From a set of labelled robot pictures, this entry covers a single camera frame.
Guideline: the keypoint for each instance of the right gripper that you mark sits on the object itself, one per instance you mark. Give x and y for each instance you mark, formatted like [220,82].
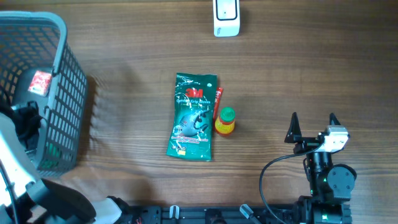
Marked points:
[294,135]

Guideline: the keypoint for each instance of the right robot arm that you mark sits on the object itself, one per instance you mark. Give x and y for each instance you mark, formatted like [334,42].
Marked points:
[330,184]

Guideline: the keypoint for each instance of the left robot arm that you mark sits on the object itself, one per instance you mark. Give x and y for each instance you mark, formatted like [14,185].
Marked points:
[22,188]

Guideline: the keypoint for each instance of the red square snack packet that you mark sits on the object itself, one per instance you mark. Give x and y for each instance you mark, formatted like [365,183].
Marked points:
[40,84]

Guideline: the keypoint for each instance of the grey plastic mesh basket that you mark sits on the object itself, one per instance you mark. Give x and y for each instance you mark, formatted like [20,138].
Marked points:
[32,41]

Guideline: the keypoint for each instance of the green 3M gloves package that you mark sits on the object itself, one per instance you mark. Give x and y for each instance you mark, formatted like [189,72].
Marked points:
[192,130]

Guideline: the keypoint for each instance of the green cap sauce bottle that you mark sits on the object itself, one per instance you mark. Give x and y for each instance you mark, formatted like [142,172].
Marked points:
[225,122]

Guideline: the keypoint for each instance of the red stick sachet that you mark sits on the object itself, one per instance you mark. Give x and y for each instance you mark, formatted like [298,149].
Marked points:
[219,92]

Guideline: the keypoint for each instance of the white barcode scanner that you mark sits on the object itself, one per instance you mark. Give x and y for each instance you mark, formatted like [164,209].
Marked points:
[226,18]

